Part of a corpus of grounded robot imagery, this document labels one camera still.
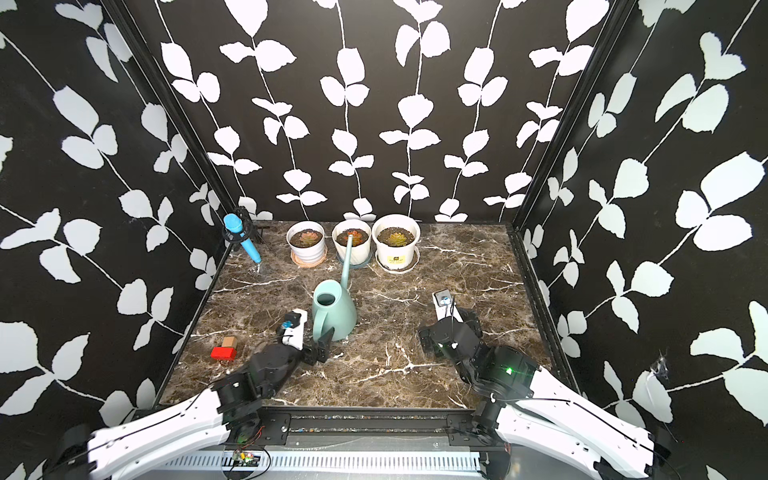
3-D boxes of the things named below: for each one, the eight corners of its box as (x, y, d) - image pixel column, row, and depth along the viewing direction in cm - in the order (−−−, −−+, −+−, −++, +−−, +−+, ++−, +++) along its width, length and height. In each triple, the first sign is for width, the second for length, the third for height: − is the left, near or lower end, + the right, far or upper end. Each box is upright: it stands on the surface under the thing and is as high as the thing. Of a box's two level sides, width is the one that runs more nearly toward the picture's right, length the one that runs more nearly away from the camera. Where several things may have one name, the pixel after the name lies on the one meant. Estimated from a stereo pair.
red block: (211, 360, 87) (207, 357, 85) (215, 350, 89) (211, 347, 87) (234, 360, 87) (230, 357, 85) (237, 350, 89) (234, 347, 87)
